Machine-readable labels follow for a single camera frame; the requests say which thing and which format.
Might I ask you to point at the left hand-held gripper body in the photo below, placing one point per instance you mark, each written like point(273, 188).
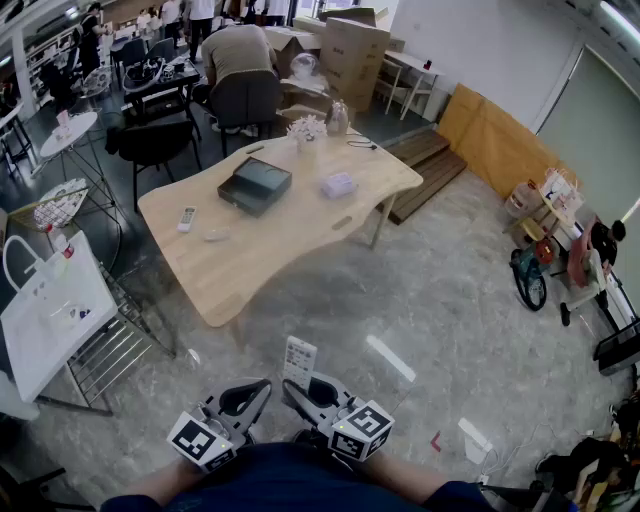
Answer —
point(200, 442)

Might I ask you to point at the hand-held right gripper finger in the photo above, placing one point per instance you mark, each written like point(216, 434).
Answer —
point(300, 402)
point(345, 395)

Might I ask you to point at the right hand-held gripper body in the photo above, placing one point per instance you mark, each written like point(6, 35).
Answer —
point(360, 430)

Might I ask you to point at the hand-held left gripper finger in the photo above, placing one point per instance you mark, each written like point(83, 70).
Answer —
point(240, 382)
point(256, 412)

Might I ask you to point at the large white remote control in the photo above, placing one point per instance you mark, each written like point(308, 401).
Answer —
point(299, 360)

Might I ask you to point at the white remote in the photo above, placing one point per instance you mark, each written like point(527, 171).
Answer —
point(187, 219)

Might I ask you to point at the dark grey box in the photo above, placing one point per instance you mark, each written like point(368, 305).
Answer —
point(255, 187)

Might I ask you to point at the person's left forearm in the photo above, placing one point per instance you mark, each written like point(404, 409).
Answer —
point(160, 485)

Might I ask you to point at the person's right forearm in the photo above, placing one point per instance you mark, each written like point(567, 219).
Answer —
point(405, 475)

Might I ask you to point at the tall cardboard box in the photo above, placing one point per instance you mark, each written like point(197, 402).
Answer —
point(352, 60)

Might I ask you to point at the open cardboard box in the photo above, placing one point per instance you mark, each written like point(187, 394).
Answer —
point(290, 40)

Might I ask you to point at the person's blue shirt torso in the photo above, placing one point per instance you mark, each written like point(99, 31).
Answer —
point(290, 480)

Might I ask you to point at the light wooden table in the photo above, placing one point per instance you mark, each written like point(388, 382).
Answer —
point(280, 250)

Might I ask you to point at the white oval case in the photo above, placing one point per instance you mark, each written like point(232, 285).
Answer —
point(217, 235)

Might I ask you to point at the small blue object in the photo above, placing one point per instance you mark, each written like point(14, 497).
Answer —
point(85, 314)

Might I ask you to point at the white plastic table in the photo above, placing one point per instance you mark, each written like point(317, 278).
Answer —
point(45, 320)

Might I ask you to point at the purple tissue packet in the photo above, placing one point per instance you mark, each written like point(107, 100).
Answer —
point(339, 185)

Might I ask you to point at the teal children's bicycle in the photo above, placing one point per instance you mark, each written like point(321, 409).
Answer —
point(530, 270)

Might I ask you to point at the clear bottle with red cap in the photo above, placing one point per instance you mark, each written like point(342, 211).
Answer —
point(62, 245)

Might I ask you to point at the dark wooden pallet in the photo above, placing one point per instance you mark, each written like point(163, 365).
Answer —
point(430, 170)

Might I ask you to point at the black armchair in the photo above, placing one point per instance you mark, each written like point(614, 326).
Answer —
point(155, 142)

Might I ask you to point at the white flowers in vase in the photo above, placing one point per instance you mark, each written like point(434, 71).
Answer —
point(306, 129)

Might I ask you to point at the clear plastic water jug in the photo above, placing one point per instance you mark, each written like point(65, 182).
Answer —
point(522, 200)

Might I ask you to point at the black screen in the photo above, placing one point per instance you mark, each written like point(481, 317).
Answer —
point(620, 347)

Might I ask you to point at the glass teapot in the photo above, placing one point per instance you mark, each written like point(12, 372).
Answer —
point(337, 120)

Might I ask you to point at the grey upholstered chair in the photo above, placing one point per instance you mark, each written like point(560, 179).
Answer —
point(245, 100)

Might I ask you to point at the white paper bag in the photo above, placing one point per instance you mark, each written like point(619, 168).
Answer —
point(557, 190)

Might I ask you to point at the yellow cardboard panel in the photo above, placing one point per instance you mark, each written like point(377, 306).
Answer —
point(490, 135)

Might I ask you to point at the white round side table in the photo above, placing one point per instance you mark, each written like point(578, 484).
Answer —
point(75, 132)

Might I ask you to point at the black table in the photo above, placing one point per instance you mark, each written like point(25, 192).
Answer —
point(160, 82)

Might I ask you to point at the pink cup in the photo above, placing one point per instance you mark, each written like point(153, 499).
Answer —
point(63, 120)

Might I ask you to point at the clear round plastic cover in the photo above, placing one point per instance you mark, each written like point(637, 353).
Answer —
point(302, 64)

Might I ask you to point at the white desk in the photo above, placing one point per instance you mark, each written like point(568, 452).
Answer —
point(415, 65)

